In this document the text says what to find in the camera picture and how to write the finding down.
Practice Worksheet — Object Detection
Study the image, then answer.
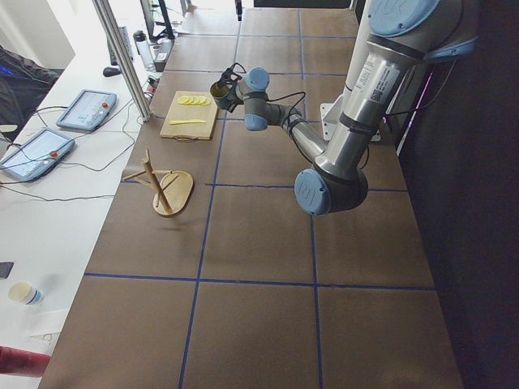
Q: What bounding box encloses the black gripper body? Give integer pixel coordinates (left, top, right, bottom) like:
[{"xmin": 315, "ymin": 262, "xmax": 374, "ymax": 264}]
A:
[{"xmin": 225, "ymin": 83, "xmax": 243, "ymax": 113}]

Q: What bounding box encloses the teal mug with yellow interior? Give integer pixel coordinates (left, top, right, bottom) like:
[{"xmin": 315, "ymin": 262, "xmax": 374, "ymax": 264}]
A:
[{"xmin": 210, "ymin": 82, "xmax": 232, "ymax": 110}]

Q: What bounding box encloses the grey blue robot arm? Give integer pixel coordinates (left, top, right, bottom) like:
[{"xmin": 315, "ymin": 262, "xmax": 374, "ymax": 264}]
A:
[{"xmin": 210, "ymin": 0, "xmax": 480, "ymax": 215}]

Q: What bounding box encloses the wooden cup storage rack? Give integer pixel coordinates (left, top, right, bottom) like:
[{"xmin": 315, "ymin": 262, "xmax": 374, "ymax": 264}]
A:
[{"xmin": 122, "ymin": 149, "xmax": 195, "ymax": 217}]

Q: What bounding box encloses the white paper cup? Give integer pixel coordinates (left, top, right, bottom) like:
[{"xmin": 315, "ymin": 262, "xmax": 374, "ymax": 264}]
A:
[{"xmin": 8, "ymin": 281, "xmax": 43, "ymax": 306}]

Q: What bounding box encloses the wooden cutting board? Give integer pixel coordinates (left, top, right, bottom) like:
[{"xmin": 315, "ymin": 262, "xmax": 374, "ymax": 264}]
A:
[{"xmin": 160, "ymin": 91, "xmax": 218, "ymax": 140}]

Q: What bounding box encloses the yellow plastic knife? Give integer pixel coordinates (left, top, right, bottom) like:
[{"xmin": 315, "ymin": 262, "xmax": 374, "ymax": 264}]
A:
[{"xmin": 169, "ymin": 119, "xmax": 207, "ymax": 126}]

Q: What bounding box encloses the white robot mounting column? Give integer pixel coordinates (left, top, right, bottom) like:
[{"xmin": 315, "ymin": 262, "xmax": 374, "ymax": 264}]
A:
[{"xmin": 320, "ymin": 0, "xmax": 371, "ymax": 140}]

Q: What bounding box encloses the clear water bottle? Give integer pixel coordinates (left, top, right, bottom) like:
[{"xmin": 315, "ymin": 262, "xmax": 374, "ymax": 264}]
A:
[{"xmin": 133, "ymin": 30, "xmax": 155, "ymax": 72}]

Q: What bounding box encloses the black computer mouse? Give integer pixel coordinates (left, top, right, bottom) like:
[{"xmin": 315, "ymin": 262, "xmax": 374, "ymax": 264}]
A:
[{"xmin": 102, "ymin": 66, "xmax": 122, "ymax": 77}]

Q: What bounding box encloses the blue teach pendant tablet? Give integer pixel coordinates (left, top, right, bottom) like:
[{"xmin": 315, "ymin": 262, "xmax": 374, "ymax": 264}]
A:
[
  {"xmin": 56, "ymin": 89, "xmax": 117, "ymax": 131},
  {"xmin": 1, "ymin": 128, "xmax": 75, "ymax": 182}
]

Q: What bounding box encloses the black control cabinet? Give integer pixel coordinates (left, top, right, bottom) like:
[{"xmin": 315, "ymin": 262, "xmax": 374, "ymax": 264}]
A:
[{"xmin": 375, "ymin": 52, "xmax": 443, "ymax": 191}]

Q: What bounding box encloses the blue tape strip crosswise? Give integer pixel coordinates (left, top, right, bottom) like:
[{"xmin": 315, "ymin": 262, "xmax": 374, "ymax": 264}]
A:
[{"xmin": 84, "ymin": 272, "xmax": 436, "ymax": 292}]

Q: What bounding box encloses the black smartphone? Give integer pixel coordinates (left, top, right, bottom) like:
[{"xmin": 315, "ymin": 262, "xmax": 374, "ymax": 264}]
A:
[{"xmin": 0, "ymin": 262, "xmax": 14, "ymax": 280}]

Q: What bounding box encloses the red cylindrical object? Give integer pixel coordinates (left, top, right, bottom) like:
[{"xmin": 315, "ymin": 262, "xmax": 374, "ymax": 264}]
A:
[{"xmin": 1, "ymin": 346, "xmax": 50, "ymax": 378}]

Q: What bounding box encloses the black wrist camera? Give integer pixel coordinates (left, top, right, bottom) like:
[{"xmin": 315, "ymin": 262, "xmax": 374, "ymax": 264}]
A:
[{"xmin": 217, "ymin": 62, "xmax": 247, "ymax": 88}]

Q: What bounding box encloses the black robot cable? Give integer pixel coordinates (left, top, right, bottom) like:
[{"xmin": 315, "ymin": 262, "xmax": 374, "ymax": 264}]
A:
[{"xmin": 267, "ymin": 91, "xmax": 307, "ymax": 122}]

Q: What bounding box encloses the aluminium frame post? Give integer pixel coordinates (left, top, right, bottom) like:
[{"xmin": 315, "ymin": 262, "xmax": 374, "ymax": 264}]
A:
[{"xmin": 92, "ymin": 0, "xmax": 152, "ymax": 122}]

